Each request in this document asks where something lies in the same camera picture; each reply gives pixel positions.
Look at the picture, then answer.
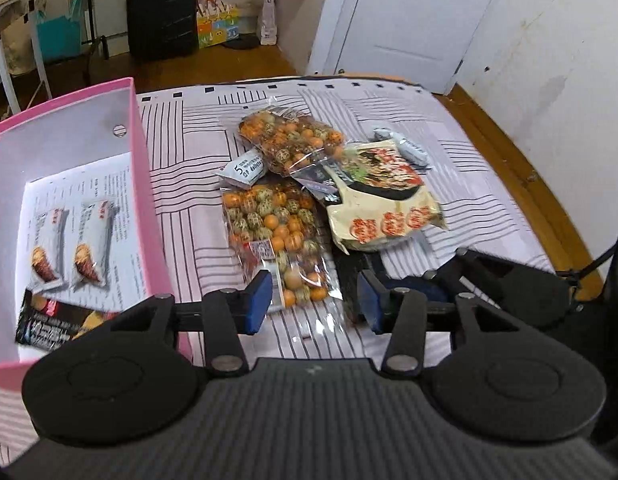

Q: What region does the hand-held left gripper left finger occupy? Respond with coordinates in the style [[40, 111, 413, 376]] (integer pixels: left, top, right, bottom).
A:
[[106, 269, 274, 378]]

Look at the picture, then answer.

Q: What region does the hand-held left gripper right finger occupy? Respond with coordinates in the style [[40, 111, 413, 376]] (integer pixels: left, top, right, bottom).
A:
[[356, 268, 534, 380]]

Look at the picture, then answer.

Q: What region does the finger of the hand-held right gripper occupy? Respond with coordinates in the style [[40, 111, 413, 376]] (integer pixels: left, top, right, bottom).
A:
[[384, 247, 512, 307]]

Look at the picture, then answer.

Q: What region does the clear bag of coated nuts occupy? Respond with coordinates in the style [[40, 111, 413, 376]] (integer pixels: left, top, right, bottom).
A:
[[221, 182, 334, 313], [238, 112, 347, 177]]

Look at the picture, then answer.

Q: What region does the pink storage box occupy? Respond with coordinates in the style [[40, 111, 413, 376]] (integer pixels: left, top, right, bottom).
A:
[[0, 77, 194, 391]]

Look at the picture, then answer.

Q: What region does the large beige snack bag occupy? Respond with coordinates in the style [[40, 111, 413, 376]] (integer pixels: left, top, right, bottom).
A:
[[325, 140, 448, 255]]

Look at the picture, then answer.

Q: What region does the small white printed packet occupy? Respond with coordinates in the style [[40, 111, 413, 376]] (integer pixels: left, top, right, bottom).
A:
[[214, 149, 270, 190]]

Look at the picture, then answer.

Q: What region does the dark printed packet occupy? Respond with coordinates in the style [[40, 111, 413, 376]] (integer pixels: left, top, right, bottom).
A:
[[291, 159, 344, 206]]

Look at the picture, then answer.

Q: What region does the silver white snack packet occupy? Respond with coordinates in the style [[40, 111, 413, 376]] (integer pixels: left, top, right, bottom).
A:
[[373, 127, 430, 168]]

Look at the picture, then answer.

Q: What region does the striped pink sheet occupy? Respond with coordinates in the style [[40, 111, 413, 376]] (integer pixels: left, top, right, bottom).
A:
[[0, 77, 557, 461]]

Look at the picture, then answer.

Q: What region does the printed paper sheet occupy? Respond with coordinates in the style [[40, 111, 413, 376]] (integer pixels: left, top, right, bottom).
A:
[[19, 152, 154, 361]]

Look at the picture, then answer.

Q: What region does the black snack packet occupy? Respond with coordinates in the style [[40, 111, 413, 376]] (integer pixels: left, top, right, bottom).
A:
[[15, 289, 122, 347]]

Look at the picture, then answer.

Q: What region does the black round base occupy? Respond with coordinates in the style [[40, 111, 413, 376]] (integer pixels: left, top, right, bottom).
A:
[[223, 34, 262, 50]]

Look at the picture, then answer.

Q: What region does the white door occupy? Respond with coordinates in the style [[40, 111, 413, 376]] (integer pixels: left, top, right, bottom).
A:
[[306, 0, 510, 96]]

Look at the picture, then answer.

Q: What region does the colourful gift bag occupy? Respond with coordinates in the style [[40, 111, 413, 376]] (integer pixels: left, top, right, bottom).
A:
[[196, 0, 240, 50]]

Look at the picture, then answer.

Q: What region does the white plastic bag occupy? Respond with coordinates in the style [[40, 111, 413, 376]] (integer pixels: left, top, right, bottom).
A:
[[257, 0, 278, 46]]

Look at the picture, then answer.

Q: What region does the black suitcase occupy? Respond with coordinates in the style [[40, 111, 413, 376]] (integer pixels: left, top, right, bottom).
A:
[[125, 0, 200, 61]]

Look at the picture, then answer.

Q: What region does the teal paper bag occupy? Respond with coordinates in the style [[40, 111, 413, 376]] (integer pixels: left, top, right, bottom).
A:
[[36, 0, 84, 61]]

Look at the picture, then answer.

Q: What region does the beige paper bag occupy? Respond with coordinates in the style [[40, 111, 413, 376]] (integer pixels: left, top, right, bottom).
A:
[[0, 5, 40, 76]]

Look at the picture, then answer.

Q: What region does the white metal chair frame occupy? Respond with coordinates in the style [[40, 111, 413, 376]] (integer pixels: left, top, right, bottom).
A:
[[0, 0, 52, 116]]

